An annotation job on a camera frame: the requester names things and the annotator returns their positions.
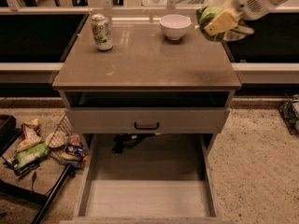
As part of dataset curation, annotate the tan chip bag on floor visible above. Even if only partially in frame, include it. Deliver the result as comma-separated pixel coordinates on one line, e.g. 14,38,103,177
17,119,42,152

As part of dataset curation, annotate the grey drawer cabinet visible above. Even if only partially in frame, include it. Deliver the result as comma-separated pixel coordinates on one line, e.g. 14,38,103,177
51,8,243,156

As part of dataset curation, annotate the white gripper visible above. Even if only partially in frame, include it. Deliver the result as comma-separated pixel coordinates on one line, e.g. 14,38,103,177
204,0,274,36

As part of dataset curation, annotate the open lower drawer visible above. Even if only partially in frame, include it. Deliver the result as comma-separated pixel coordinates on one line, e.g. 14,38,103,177
60,134,234,224

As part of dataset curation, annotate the green chip bag on floor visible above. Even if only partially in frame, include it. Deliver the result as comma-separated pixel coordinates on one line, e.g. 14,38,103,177
16,142,49,167

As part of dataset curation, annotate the green white soda can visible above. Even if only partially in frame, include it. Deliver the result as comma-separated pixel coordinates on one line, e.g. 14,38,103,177
91,13,113,51

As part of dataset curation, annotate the blue snack packet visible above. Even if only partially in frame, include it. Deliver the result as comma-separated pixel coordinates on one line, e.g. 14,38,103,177
64,144,83,157

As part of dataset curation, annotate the black object under cabinet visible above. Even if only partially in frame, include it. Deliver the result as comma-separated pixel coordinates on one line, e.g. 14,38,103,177
112,133,154,154

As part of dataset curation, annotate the white ceramic bowl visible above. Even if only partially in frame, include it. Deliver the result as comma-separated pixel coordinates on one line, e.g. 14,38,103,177
160,14,192,40

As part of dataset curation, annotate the black wire basket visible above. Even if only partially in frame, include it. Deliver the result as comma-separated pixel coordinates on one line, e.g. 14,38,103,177
278,94,299,136
46,116,88,169

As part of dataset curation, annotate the black wire basket right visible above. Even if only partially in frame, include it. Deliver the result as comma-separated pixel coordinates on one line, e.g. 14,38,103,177
278,94,299,136

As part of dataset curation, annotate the closed drawer with black handle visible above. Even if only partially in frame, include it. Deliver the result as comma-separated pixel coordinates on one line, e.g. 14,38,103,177
65,107,230,133

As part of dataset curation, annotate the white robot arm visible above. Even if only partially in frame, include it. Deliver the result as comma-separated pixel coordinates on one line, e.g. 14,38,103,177
204,0,288,36

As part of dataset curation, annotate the green jalapeno chip bag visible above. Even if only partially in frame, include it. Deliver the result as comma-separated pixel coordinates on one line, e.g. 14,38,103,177
196,6,254,42

